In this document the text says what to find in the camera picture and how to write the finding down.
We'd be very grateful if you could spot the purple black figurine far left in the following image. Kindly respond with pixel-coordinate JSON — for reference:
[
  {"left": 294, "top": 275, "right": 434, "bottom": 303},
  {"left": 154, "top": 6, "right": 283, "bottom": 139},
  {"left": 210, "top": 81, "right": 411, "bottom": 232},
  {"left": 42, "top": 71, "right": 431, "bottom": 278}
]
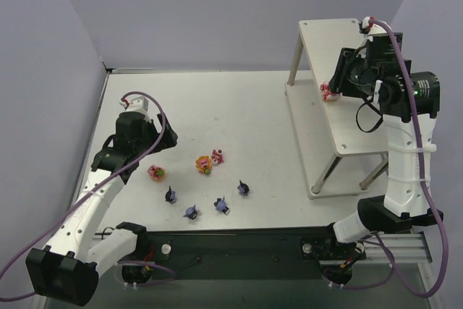
[{"left": 165, "top": 187, "right": 177, "bottom": 204}]

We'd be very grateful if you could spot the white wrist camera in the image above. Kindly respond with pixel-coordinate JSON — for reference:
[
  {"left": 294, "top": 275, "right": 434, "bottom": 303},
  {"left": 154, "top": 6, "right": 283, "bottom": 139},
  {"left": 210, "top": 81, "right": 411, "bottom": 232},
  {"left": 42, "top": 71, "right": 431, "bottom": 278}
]
[
  {"left": 119, "top": 96, "right": 150, "bottom": 122},
  {"left": 359, "top": 16, "right": 387, "bottom": 41}
]

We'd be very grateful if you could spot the aluminium extrusion rail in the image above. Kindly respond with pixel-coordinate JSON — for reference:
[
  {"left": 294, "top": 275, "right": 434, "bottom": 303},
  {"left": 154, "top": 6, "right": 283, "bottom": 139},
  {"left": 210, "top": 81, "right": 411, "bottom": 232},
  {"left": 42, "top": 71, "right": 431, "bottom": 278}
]
[{"left": 318, "top": 231, "right": 433, "bottom": 265}]

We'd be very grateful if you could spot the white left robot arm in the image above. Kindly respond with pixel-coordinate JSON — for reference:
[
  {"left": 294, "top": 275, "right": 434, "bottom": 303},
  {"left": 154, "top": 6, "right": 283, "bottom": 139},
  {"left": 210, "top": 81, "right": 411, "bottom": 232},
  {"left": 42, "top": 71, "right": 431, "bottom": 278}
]
[{"left": 25, "top": 110, "right": 177, "bottom": 306}]

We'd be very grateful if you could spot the purple black figurine far right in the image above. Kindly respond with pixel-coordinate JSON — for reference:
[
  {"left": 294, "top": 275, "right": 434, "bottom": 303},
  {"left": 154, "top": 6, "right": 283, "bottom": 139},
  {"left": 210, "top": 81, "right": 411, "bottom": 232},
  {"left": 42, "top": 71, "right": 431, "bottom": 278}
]
[{"left": 237, "top": 180, "right": 250, "bottom": 197}]

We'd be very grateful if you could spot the purple figurine front left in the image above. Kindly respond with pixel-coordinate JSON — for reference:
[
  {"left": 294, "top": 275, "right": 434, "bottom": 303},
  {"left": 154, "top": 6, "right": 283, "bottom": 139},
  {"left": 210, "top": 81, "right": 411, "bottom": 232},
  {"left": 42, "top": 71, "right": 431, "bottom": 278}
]
[{"left": 183, "top": 205, "right": 199, "bottom": 220}]

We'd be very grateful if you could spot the purple figurine front right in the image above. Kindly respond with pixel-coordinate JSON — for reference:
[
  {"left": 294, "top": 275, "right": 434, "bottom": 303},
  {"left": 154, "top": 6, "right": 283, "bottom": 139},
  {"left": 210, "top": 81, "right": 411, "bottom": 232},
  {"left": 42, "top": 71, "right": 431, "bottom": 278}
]
[{"left": 213, "top": 197, "right": 230, "bottom": 215}]

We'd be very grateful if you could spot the white two-tier shelf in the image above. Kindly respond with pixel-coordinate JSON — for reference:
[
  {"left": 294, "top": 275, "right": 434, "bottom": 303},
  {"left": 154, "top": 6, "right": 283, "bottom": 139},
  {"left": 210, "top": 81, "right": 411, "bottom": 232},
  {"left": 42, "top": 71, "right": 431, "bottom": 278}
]
[{"left": 285, "top": 18, "right": 387, "bottom": 200}]

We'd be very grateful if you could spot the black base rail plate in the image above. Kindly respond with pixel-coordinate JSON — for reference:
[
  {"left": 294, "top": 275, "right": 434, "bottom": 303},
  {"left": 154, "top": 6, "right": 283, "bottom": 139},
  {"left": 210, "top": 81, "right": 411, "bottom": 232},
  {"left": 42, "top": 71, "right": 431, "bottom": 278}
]
[{"left": 118, "top": 227, "right": 366, "bottom": 284}]

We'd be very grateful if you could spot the pink bear cake slice toy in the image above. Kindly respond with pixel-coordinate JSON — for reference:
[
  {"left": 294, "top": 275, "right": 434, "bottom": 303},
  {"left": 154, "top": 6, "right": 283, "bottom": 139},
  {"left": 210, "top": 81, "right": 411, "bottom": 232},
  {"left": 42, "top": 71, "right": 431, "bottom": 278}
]
[{"left": 320, "top": 82, "right": 340, "bottom": 102}]

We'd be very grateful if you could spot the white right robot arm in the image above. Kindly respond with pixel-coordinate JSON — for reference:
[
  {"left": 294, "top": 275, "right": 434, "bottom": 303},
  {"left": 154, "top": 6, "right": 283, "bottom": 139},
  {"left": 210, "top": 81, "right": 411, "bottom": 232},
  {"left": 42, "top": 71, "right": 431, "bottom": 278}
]
[{"left": 329, "top": 34, "right": 443, "bottom": 243}]

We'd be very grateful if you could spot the pink bear strawberry hat toy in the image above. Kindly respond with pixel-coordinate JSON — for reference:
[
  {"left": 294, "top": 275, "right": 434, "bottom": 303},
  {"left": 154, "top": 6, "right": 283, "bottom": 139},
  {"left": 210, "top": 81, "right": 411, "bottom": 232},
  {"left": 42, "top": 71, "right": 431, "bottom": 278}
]
[{"left": 211, "top": 149, "right": 224, "bottom": 166}]

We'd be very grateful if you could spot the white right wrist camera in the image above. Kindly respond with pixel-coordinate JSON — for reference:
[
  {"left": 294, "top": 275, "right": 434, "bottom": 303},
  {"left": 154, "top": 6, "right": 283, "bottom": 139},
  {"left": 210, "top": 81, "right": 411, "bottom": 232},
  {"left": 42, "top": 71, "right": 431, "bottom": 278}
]
[{"left": 359, "top": 16, "right": 387, "bottom": 41}]

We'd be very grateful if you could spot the pink bear donut toy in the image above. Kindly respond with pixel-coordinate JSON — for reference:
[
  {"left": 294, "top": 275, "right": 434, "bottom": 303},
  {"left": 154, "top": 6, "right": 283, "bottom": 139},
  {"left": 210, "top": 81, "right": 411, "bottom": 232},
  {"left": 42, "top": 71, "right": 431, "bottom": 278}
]
[{"left": 147, "top": 165, "right": 166, "bottom": 182}]

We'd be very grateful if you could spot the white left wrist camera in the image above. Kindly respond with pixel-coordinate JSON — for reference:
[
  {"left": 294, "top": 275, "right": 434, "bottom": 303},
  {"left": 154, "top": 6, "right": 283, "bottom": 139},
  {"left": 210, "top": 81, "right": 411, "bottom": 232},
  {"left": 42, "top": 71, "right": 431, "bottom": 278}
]
[{"left": 119, "top": 96, "right": 150, "bottom": 122}]

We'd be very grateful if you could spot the purple black figurine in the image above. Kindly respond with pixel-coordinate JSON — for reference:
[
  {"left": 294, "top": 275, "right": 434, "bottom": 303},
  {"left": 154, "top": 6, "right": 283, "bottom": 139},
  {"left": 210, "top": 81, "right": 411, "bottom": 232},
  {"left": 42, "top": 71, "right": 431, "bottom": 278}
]
[
  {"left": 165, "top": 187, "right": 177, "bottom": 204},
  {"left": 237, "top": 180, "right": 250, "bottom": 197}
]

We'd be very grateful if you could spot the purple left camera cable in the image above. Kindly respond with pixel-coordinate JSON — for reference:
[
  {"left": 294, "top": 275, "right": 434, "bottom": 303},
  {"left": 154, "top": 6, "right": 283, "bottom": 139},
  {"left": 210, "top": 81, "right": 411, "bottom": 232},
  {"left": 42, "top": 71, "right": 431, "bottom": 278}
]
[{"left": 0, "top": 90, "right": 168, "bottom": 301}]

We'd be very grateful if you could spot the pink bear sunflower toy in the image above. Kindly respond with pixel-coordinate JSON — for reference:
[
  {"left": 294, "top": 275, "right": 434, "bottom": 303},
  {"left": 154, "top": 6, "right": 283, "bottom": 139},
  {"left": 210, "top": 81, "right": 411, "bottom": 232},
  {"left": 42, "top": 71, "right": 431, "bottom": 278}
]
[{"left": 195, "top": 156, "right": 213, "bottom": 175}]

